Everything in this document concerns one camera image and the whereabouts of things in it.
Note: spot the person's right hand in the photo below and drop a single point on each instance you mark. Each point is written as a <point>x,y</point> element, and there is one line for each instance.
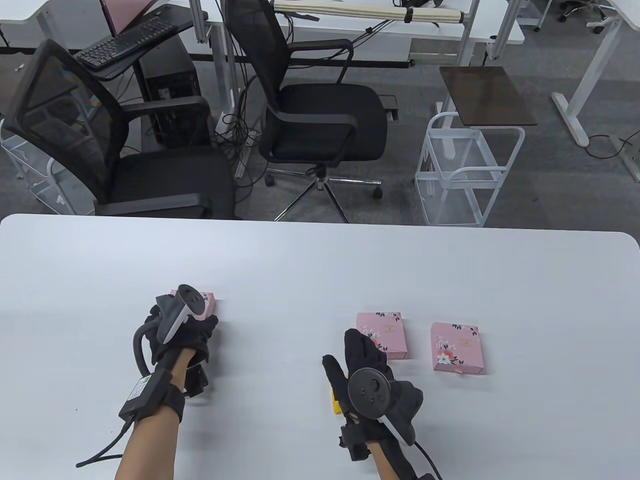
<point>360,350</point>

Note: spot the person's left hand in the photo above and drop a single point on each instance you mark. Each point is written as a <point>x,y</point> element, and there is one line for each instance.
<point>197,335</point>

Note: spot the pink floral jewelry box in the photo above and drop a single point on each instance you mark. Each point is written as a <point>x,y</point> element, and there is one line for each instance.
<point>382,332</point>
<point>209,302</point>

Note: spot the grey handheld controller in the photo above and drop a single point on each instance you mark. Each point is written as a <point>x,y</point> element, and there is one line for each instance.
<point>175,315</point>
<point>370,392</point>

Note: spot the yellow cloth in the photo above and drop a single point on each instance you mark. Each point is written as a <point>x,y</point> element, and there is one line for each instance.
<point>336,402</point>

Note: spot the pink floral box sleeve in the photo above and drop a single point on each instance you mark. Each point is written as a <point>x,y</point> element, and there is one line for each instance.
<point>457,347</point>

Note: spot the person's left forearm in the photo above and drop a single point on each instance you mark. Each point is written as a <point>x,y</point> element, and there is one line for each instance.
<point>150,440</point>

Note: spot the person's right forearm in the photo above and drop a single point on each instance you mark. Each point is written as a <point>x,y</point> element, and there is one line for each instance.
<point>390,462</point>

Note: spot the black forearm sensor box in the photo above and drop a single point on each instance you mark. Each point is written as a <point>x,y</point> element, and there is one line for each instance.
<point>147,397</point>

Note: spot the black mesh office chair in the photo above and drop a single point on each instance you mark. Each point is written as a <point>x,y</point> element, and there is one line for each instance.
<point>165,185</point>

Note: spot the black office chair chrome base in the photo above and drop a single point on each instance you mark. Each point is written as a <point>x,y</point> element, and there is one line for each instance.
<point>320,115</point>

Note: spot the black computer tower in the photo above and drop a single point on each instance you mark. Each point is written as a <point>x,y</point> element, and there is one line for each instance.
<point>170,90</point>

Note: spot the dark wooden board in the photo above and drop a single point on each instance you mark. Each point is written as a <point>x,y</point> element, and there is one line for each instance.
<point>487,95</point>

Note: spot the black keyboard tray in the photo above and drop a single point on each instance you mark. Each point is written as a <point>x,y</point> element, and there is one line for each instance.
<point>150,51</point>

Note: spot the black keyboard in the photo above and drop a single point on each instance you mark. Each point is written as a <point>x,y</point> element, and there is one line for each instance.
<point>120,45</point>

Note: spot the white desk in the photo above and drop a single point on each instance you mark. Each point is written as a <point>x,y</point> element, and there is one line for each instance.
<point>600,55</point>
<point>65,20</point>
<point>440,30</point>

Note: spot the distant chair base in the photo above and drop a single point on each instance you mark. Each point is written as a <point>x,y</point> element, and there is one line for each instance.
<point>580,7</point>

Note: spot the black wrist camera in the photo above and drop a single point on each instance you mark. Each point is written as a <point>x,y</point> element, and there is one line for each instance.
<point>355,442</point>
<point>197,380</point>

